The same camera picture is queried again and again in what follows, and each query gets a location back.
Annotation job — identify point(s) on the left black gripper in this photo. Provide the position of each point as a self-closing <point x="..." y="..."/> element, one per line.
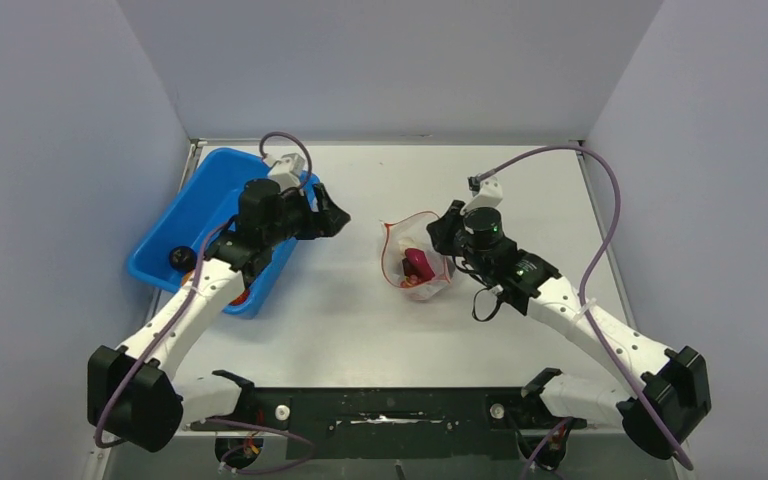
<point x="320" y="225"/>

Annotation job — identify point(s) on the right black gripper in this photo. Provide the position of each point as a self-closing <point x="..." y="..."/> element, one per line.
<point x="443" y="230"/>

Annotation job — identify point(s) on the clear zip top bag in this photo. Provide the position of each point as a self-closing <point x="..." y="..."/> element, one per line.
<point x="392" y="269"/>

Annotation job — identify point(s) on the purple grape bunch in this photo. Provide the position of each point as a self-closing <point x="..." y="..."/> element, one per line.
<point x="411" y="281"/>

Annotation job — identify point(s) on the purple sweet potato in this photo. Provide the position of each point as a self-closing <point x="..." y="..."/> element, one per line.
<point x="420" y="266"/>

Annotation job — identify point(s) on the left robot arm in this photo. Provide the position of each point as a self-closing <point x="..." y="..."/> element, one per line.
<point x="130" y="392"/>

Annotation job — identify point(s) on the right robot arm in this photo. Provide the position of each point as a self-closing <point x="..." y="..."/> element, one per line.
<point x="665" y="393"/>

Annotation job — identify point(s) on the orange tomato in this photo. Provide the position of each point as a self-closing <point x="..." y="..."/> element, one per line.
<point x="240" y="299"/>

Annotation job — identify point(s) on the blue plastic bin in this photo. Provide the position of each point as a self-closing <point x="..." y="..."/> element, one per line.
<point x="231" y="212"/>

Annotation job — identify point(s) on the dark plum front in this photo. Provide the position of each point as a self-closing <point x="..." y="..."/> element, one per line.
<point x="182" y="259"/>

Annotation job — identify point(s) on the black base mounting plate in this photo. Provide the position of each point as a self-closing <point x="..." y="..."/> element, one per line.
<point x="394" y="423"/>

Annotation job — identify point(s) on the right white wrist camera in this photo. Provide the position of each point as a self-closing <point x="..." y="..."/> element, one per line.
<point x="486" y="192"/>

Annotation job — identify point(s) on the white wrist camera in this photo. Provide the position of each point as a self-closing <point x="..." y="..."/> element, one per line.
<point x="287" y="171"/>
<point x="486" y="192"/>

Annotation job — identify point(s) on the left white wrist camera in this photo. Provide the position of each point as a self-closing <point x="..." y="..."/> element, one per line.
<point x="287" y="171"/>

